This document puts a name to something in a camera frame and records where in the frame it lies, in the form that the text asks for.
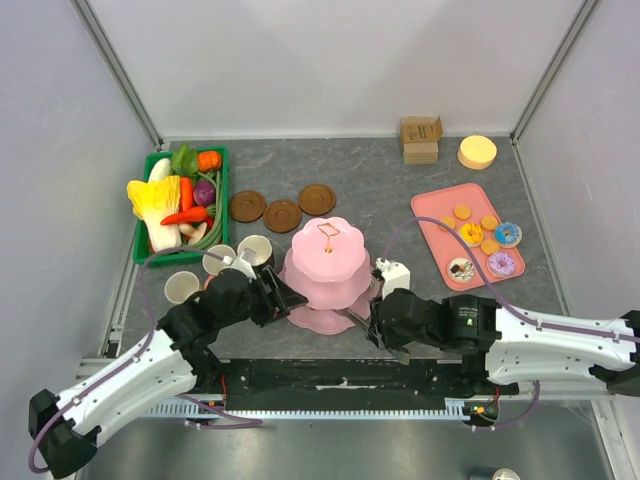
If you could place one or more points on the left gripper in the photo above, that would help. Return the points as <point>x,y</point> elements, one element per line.
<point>281,298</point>

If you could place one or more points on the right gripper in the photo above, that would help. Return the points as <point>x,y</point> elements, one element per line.
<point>372,320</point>

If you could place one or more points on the pink three-tier cake stand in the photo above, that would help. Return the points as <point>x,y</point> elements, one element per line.
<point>329,265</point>

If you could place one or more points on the white chocolate drizzle donut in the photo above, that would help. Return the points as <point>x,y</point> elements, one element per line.
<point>461,270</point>

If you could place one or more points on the metal tongs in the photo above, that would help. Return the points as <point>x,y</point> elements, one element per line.
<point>402,356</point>

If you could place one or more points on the yellow donut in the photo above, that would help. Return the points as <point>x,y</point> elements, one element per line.
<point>472,234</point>

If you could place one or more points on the purple donut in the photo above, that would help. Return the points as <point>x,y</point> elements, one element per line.
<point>501,264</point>

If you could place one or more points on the blue donut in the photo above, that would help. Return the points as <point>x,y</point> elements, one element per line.
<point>508,234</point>

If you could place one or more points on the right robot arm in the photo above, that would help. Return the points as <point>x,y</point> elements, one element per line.
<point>503,345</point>

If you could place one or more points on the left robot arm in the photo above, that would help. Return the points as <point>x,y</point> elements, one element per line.
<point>172,359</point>

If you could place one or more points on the black mug white inside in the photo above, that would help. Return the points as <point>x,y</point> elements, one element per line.
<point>256,251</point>

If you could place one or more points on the pink mug white inside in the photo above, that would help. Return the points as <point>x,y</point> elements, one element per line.
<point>217,258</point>

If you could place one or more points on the brown saucer middle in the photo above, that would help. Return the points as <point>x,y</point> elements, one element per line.
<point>282,216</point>

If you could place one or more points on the brown saucer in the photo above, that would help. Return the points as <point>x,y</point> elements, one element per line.
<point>282,216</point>
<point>317,199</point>
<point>247,206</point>

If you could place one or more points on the round biscuit left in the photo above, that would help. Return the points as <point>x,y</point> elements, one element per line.
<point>447,223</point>

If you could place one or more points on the round biscuit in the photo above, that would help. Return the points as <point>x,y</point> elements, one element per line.
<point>489,247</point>
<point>489,222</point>
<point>447,223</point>
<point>462,212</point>

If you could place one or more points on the toy green beans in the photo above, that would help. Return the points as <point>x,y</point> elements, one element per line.
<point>195,232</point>

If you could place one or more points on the brown saucer left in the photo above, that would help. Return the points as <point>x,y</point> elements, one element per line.
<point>247,206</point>

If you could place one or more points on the round biscuit top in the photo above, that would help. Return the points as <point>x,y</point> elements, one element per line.
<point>462,212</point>

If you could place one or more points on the green mug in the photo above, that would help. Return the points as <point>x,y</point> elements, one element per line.
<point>180,286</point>

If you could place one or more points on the brown saucer right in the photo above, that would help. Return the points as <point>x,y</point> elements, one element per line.
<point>317,199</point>

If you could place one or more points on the round biscuit lower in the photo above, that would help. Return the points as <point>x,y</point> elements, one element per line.
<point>489,247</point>

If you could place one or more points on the round biscuit upper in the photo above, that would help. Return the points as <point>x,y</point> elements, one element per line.
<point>489,222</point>

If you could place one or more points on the toy purple onion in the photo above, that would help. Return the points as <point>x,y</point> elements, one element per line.
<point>204,193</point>

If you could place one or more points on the green vegetable crate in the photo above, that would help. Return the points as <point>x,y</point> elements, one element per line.
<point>142,246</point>

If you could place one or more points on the cardboard box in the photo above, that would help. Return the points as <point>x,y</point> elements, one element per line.
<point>419,137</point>

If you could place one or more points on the toy pumpkin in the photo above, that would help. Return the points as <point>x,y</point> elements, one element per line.
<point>208,161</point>

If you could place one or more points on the toy napa cabbage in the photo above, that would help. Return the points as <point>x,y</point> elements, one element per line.
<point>152,202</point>

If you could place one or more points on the toy green leaf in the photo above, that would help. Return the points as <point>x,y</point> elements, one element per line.
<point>184,161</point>

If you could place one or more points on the toy white radish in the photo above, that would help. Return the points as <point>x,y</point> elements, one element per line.
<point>160,170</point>

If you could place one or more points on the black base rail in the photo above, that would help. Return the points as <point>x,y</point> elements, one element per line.
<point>455,379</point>

